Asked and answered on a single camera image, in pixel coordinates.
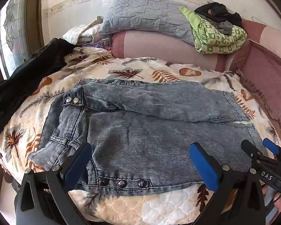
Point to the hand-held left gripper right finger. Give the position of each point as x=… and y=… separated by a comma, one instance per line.
x=204, y=166

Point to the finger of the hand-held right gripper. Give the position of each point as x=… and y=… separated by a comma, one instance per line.
x=271, y=146
x=251, y=153

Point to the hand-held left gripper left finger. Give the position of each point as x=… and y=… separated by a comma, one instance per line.
x=76, y=165

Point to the grey-blue denim pants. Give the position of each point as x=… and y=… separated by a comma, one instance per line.
x=142, y=133

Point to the person's right hand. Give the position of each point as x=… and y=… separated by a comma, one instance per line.
x=279, y=202

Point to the black garment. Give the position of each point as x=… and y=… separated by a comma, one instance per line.
x=25, y=75

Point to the cream leaf-print blanket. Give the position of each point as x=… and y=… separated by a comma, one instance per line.
x=140, y=68

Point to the green patterned cloth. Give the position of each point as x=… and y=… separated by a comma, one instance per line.
x=215, y=41

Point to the purple patterned cloth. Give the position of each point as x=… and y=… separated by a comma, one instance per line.
x=99, y=44

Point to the pink padded bed surround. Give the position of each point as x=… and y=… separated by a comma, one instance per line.
x=159, y=46

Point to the grey crumpled cloth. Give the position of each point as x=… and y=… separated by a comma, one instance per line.
x=221, y=27

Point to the white crumpled cloth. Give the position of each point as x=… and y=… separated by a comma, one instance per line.
x=84, y=31

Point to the black crumpled clothes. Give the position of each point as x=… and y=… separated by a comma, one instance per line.
x=221, y=11

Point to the patterned glass window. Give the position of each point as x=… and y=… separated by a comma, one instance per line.
x=14, y=32

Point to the grey quilted pillow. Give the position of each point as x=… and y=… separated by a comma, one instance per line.
x=145, y=16

